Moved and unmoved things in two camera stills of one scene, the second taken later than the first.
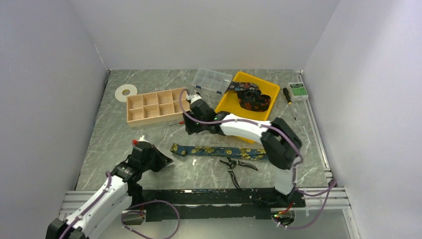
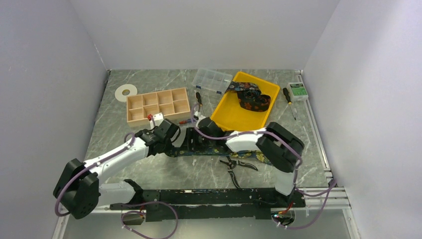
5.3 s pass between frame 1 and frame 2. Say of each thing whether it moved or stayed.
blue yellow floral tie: stayed
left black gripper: moved
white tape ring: stayed
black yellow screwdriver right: stayed
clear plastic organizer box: stayed
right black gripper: moved
